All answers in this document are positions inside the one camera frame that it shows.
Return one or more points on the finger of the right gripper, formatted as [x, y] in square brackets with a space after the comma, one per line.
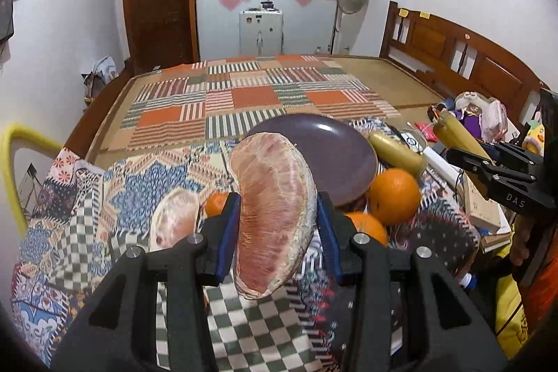
[494, 180]
[516, 158]

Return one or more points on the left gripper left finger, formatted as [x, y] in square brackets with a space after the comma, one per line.
[115, 330]

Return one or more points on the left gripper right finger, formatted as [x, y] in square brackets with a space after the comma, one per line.
[409, 314]

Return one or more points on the large round orange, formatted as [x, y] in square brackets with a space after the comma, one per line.
[393, 197]

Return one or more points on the large orange with stem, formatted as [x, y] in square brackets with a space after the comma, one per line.
[366, 223]

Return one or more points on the small tangerine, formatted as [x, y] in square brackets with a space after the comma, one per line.
[215, 203]

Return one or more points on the large pomelo segment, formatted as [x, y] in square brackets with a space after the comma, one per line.
[278, 212]

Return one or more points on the person right hand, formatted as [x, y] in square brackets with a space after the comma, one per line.
[519, 251]

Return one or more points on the wooden bed headboard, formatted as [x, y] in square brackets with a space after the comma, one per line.
[450, 59]

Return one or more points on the small pomelo segment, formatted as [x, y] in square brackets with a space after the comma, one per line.
[174, 218]

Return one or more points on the dark purple plate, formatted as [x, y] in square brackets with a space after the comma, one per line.
[341, 160]

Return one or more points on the patterned patchwork cloth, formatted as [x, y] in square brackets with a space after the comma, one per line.
[86, 219]

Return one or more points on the standing electric fan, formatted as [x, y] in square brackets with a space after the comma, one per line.
[349, 18]

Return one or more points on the striped patchwork blanket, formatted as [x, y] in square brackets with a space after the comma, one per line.
[211, 100]

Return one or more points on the yellow foam tube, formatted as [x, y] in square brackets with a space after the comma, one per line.
[15, 136]

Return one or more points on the white appliance box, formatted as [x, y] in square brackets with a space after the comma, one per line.
[261, 32]

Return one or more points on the clothes pile by door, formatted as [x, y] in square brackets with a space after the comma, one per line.
[104, 71]

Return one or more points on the small wall monitor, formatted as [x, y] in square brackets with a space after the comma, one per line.
[6, 20]

